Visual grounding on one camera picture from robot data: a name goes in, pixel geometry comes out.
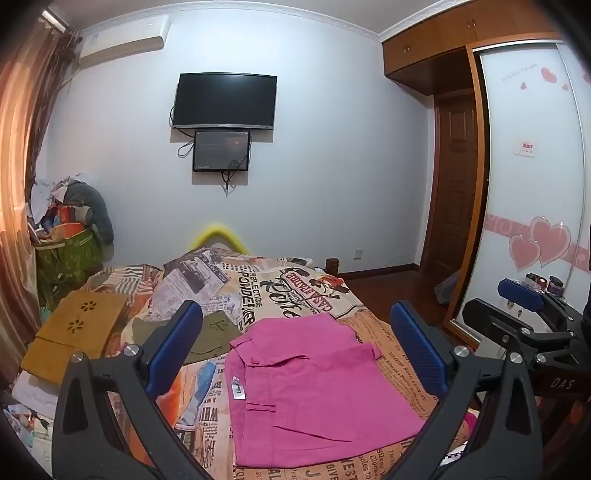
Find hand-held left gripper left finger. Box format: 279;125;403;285
52;300;204;480

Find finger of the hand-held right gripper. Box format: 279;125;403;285
462;298;575;370
497;278;583;334

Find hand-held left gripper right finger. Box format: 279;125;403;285
390;301;544;480

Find pink pants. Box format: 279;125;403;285
224;314;439;468

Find olive green pants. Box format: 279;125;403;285
131;310;245;366

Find yellow wooden folding table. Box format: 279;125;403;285
21;291;129;386

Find newspaper print bed blanket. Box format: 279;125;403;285
9;247;469;480

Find brown wooden door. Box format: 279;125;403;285
420;95;479;288

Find yellow curved cushion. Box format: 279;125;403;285
193;224;250;254

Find wooden wardrobe with heart stickers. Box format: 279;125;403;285
381;0;591;352

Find green patterned bag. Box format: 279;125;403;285
34;228;105;308

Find grey blue stuffed cloth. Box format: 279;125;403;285
62;181;115;245

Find pile of papers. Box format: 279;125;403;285
2;369;58;480

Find pile of household clutter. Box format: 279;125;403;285
25;173;93;241

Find brown orange curtain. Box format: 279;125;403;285
0;25;81;391

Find white air conditioner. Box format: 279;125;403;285
78;14;171;70

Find black monitor cable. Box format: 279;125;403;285
221;157;247;197

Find small black wall monitor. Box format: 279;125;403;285
192;130;251;172

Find black wall television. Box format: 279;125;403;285
172;72;278;131

